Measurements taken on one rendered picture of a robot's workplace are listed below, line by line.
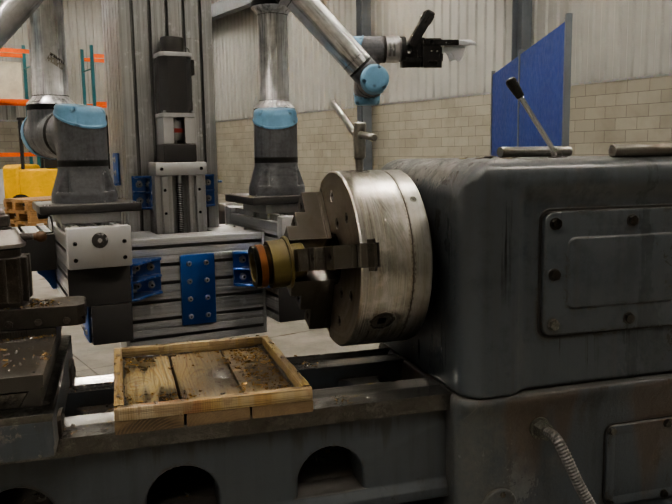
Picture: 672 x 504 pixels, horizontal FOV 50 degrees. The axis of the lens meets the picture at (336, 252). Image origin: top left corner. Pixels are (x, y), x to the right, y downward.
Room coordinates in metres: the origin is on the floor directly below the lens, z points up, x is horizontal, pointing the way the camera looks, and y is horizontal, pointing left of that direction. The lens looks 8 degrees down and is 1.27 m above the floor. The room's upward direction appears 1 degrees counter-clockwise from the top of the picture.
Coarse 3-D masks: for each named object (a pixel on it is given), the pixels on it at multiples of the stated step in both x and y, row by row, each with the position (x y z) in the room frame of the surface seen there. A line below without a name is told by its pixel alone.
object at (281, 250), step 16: (272, 240) 1.26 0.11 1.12; (288, 240) 1.25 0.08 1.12; (256, 256) 1.22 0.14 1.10; (272, 256) 1.22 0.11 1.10; (288, 256) 1.23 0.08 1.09; (256, 272) 1.23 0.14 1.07; (272, 272) 1.23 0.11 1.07; (288, 272) 1.23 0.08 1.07; (304, 272) 1.25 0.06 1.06; (272, 288) 1.25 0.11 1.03
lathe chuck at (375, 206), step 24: (336, 192) 1.27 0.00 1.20; (360, 192) 1.21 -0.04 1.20; (384, 192) 1.22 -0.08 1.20; (336, 216) 1.28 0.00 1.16; (360, 216) 1.17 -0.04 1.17; (384, 216) 1.18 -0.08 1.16; (360, 240) 1.15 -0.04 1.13; (384, 240) 1.16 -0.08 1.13; (408, 240) 1.18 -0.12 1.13; (384, 264) 1.16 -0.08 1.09; (408, 264) 1.17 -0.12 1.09; (336, 288) 1.28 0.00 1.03; (360, 288) 1.15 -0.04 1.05; (384, 288) 1.16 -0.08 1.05; (408, 288) 1.17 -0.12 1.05; (336, 312) 1.28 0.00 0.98; (360, 312) 1.16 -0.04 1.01; (384, 312) 1.18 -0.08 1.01; (408, 312) 1.19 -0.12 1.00; (336, 336) 1.29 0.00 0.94; (360, 336) 1.20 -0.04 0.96; (384, 336) 1.22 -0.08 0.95
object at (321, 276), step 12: (312, 276) 1.29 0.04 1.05; (324, 276) 1.30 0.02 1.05; (336, 276) 1.31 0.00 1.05; (288, 288) 1.29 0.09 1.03; (300, 288) 1.28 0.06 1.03; (312, 288) 1.28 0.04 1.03; (324, 288) 1.29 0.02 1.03; (300, 300) 1.29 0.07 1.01; (312, 300) 1.29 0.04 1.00; (324, 300) 1.30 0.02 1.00; (312, 312) 1.30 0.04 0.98; (324, 312) 1.31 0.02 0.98; (312, 324) 1.31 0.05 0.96; (324, 324) 1.32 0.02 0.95
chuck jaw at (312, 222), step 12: (312, 192) 1.36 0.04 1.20; (300, 204) 1.36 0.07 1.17; (312, 204) 1.34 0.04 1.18; (324, 204) 1.35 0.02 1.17; (300, 216) 1.32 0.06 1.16; (312, 216) 1.32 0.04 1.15; (324, 216) 1.33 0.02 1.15; (288, 228) 1.29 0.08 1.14; (300, 228) 1.30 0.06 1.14; (312, 228) 1.31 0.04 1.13; (324, 228) 1.31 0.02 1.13; (300, 240) 1.29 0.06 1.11; (312, 240) 1.29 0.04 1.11; (324, 240) 1.30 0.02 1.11; (336, 240) 1.32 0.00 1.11
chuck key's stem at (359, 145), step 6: (354, 126) 1.28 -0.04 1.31; (360, 126) 1.28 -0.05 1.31; (354, 132) 1.28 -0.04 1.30; (354, 138) 1.28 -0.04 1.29; (360, 138) 1.28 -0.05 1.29; (354, 144) 1.28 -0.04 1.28; (360, 144) 1.28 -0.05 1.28; (354, 150) 1.29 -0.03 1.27; (360, 150) 1.28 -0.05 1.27; (354, 156) 1.29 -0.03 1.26; (360, 156) 1.28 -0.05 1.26; (360, 162) 1.29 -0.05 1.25; (360, 168) 1.29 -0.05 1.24
